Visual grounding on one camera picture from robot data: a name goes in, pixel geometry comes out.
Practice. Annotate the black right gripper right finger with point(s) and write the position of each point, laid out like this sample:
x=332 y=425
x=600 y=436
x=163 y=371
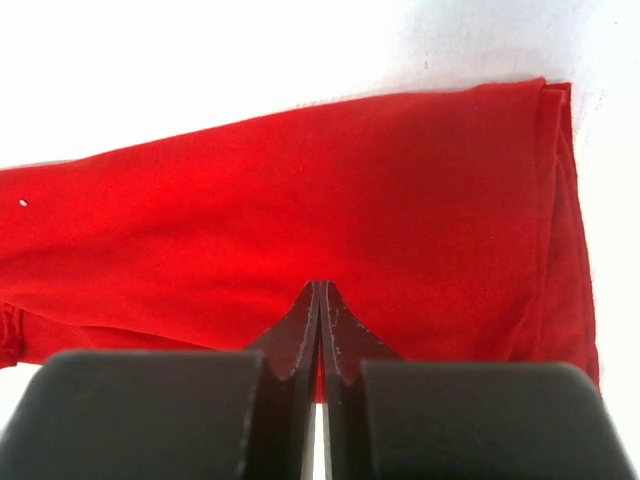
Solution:
x=389 y=418

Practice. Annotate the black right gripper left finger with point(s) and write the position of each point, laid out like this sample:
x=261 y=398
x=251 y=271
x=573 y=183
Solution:
x=174 y=415

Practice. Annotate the red t shirt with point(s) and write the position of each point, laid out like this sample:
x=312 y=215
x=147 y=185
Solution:
x=449 y=221

